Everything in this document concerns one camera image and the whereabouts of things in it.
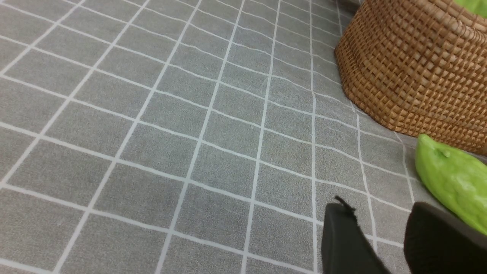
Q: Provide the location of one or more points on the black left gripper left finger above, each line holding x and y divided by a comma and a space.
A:
344, 246

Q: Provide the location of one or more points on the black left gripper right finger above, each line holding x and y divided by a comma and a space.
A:
437, 242

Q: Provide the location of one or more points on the green chayote vegetable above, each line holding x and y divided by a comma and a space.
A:
455, 178

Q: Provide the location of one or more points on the woven wicker basket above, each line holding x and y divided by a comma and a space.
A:
419, 67

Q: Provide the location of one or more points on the grey checked tablecloth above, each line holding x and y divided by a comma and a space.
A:
187, 136

